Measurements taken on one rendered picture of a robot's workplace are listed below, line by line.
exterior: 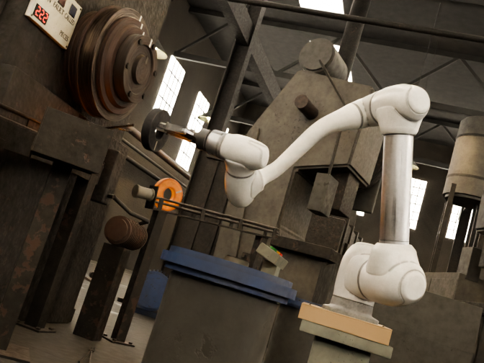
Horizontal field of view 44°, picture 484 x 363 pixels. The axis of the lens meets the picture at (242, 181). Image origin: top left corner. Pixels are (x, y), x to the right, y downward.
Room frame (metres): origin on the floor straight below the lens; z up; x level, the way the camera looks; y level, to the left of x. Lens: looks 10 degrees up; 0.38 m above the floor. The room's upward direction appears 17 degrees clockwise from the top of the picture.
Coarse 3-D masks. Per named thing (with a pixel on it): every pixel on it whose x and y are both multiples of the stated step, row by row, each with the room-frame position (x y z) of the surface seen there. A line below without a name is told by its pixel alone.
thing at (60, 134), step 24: (48, 120) 1.71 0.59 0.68; (72, 120) 1.73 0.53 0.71; (48, 144) 1.72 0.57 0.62; (72, 144) 1.74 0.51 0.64; (96, 144) 1.76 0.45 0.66; (72, 168) 1.86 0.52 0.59; (96, 168) 1.76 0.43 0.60; (48, 192) 1.85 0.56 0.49; (48, 216) 1.86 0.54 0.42; (24, 240) 1.85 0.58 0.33; (24, 264) 1.85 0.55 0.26; (24, 288) 1.86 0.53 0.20; (0, 312) 1.85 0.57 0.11; (0, 336) 1.85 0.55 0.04; (24, 360) 1.82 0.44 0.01
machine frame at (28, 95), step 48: (0, 0) 1.98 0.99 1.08; (96, 0) 2.33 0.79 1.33; (144, 0) 2.66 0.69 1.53; (0, 48) 1.99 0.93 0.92; (48, 48) 2.17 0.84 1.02; (0, 96) 1.97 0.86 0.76; (48, 96) 2.18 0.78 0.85; (0, 192) 2.12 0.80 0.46; (0, 240) 2.21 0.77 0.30; (48, 240) 2.50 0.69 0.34; (96, 240) 2.87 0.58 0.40; (0, 288) 2.31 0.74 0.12
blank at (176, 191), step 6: (162, 180) 2.76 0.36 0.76; (168, 180) 2.77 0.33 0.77; (174, 180) 2.79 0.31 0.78; (162, 186) 2.76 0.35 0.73; (168, 186) 2.78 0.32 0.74; (174, 186) 2.80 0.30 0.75; (180, 186) 2.82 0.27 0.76; (162, 192) 2.77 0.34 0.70; (174, 192) 2.81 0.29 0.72; (180, 192) 2.83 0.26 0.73; (174, 198) 2.81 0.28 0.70; (180, 198) 2.83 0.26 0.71; (156, 204) 2.77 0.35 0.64; (174, 204) 2.82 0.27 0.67; (168, 210) 2.81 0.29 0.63
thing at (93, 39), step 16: (112, 16) 2.21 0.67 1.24; (128, 16) 2.31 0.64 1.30; (96, 32) 2.19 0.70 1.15; (96, 48) 2.18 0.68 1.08; (80, 64) 2.22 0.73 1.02; (96, 64) 2.21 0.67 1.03; (80, 80) 2.25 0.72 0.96; (96, 80) 2.25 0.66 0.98; (96, 96) 2.29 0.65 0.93; (96, 112) 2.39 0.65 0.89; (128, 112) 2.56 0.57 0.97
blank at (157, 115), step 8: (152, 112) 2.01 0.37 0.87; (160, 112) 2.02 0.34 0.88; (168, 112) 2.07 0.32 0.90; (144, 120) 2.00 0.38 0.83; (152, 120) 1.99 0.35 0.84; (160, 120) 2.04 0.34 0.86; (168, 120) 2.09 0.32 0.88; (144, 128) 2.00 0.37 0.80; (152, 128) 2.01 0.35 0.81; (144, 136) 2.01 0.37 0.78; (152, 136) 2.03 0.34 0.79; (160, 136) 2.10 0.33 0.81; (168, 136) 2.13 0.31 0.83; (144, 144) 2.04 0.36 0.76; (152, 144) 2.05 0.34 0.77; (160, 144) 2.10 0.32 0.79
